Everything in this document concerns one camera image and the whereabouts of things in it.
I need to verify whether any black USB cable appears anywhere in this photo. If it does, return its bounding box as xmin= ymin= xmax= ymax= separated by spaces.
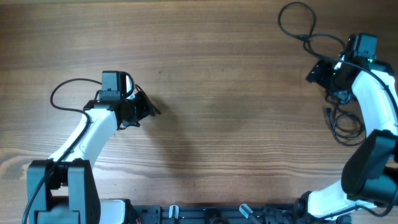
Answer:
xmin=325 ymin=93 xmax=367 ymax=147

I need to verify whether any black barrel plug cable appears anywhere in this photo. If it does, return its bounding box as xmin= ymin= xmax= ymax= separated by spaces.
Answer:
xmin=277 ymin=1 xmax=349 ymax=58

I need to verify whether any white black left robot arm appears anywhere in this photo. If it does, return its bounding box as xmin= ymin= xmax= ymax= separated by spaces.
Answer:
xmin=22 ymin=71 xmax=160 ymax=223

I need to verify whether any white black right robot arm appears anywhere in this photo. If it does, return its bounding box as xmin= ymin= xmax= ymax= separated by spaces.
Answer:
xmin=294 ymin=33 xmax=397 ymax=223

